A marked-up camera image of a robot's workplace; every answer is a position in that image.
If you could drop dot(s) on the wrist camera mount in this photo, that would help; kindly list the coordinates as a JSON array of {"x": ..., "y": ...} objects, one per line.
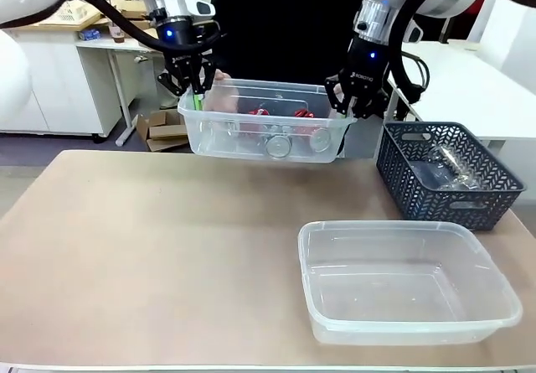
[
  {"x": 415, "y": 32},
  {"x": 201, "y": 7}
]

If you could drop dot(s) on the crushed clear plastic bottle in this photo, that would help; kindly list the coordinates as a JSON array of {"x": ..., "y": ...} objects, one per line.
[{"x": 454, "y": 165}]

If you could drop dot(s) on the person's right hand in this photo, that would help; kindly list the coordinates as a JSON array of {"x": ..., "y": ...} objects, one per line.
[{"x": 222, "y": 96}]

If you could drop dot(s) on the flat cardboard sheet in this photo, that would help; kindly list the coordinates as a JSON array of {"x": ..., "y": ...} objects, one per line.
[{"x": 75, "y": 22}]

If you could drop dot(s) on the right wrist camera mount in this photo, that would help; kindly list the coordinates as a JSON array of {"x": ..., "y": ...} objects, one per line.
[{"x": 415, "y": 32}]

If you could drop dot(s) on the open cardboard box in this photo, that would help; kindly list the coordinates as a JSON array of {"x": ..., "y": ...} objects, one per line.
[{"x": 130, "y": 10}]

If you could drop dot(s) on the person in black top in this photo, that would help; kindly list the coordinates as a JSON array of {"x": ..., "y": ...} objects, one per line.
[{"x": 285, "y": 33}]

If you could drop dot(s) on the dark grey lattice basket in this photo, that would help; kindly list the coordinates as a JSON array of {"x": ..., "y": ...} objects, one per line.
[{"x": 427, "y": 209}]

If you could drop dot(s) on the large white table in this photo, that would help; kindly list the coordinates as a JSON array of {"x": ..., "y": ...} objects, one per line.
[{"x": 481, "y": 88}]

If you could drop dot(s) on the blue packet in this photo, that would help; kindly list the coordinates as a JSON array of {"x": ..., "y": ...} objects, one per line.
[{"x": 90, "y": 34}]

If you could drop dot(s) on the cardboard box on floor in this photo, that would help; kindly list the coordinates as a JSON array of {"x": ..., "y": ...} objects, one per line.
[{"x": 167, "y": 132}]

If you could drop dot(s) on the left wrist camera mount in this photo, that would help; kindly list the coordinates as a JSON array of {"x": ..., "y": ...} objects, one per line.
[{"x": 201, "y": 7}]

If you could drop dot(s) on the white table with leg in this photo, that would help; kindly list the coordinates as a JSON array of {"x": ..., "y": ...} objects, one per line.
[{"x": 125, "y": 96}]

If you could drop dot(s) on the drink cup with straw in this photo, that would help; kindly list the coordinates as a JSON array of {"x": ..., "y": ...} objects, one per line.
[{"x": 118, "y": 34}]

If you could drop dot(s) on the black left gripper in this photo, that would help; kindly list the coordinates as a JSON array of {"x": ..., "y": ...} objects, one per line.
[{"x": 184, "y": 46}]

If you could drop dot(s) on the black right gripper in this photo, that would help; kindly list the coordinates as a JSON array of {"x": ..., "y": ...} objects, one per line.
[{"x": 366, "y": 67}]

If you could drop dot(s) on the clear plastic bin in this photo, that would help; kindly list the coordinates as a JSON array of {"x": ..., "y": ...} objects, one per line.
[
  {"x": 226, "y": 136},
  {"x": 402, "y": 289}
]

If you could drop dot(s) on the white cabinet with wooden top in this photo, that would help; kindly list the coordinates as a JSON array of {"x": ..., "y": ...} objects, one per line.
[{"x": 63, "y": 88}]

